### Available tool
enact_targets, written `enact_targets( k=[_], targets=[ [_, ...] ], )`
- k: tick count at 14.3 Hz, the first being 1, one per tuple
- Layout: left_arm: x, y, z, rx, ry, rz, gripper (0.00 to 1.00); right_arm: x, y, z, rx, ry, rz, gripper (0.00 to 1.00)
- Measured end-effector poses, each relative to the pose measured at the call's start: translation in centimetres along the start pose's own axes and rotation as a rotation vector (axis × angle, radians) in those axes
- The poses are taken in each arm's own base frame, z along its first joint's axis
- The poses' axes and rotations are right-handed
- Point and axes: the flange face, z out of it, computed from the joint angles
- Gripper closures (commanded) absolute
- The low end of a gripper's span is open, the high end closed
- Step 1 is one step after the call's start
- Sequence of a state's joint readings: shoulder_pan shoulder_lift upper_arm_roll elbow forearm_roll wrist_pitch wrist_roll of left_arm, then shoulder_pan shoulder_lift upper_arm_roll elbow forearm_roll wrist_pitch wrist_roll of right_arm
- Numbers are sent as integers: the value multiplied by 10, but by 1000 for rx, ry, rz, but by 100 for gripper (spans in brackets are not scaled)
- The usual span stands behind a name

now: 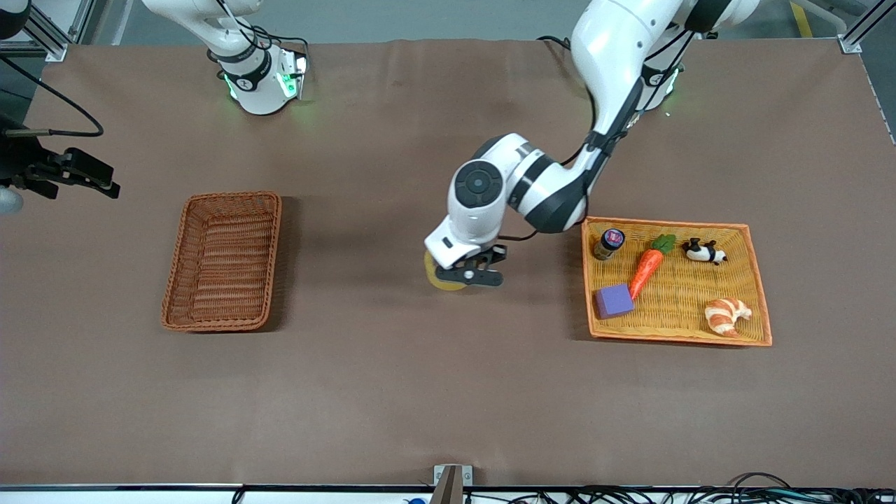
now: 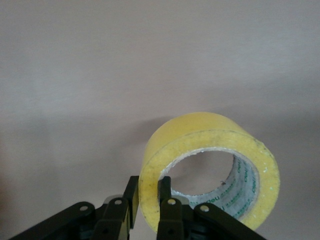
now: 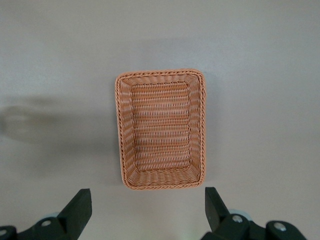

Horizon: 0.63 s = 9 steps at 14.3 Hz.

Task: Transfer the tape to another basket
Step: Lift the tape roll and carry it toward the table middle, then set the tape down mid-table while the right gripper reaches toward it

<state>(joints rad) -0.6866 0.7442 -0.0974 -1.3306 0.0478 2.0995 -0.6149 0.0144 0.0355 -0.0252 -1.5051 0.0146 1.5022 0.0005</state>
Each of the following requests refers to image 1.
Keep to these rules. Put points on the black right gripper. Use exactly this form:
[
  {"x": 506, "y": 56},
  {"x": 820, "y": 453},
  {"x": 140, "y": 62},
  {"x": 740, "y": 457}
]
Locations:
[{"x": 21, "y": 159}]

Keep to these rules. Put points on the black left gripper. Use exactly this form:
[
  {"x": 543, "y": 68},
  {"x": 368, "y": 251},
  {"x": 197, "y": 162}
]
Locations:
[{"x": 494, "y": 256}]

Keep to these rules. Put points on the yellowish clear tape roll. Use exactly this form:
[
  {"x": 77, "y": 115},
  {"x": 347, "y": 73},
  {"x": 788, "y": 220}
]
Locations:
[{"x": 441, "y": 282}]

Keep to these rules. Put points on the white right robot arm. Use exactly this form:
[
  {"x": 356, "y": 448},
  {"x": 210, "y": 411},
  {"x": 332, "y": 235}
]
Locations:
[{"x": 255, "y": 84}]

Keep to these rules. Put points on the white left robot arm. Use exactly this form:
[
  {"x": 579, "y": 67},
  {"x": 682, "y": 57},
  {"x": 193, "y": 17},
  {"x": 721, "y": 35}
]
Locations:
[{"x": 616, "y": 42}]

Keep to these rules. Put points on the brown wicker basket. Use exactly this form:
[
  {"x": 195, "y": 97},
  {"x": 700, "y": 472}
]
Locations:
[{"x": 220, "y": 266}]

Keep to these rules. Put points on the orange flat wicker basket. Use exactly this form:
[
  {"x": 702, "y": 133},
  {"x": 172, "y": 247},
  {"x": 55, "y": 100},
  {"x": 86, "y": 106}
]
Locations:
[{"x": 686, "y": 294}]

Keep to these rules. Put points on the small spice jar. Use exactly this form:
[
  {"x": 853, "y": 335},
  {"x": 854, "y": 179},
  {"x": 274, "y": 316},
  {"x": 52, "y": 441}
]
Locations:
[{"x": 607, "y": 243}]

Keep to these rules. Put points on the purple foam cube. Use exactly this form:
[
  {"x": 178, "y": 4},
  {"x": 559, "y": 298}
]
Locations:
[{"x": 614, "y": 301}]

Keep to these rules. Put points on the brown table cover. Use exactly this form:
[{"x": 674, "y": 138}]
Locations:
[{"x": 392, "y": 378}]

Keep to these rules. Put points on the orange toy carrot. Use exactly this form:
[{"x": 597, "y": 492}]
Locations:
[{"x": 647, "y": 266}]

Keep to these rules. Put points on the black white panda toy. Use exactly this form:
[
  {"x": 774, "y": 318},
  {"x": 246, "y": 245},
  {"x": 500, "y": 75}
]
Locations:
[{"x": 700, "y": 250}]

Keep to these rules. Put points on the toy croissant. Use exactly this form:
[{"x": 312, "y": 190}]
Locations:
[{"x": 724, "y": 313}]

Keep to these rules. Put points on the aluminium frame post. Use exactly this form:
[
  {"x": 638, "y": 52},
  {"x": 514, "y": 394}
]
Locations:
[
  {"x": 850, "y": 43},
  {"x": 52, "y": 38}
]

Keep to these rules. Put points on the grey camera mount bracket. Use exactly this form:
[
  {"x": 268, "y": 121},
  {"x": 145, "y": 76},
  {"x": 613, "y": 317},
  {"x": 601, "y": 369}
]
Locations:
[{"x": 451, "y": 483}]

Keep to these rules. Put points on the white table edge rail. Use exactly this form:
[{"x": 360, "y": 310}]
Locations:
[{"x": 140, "y": 495}]

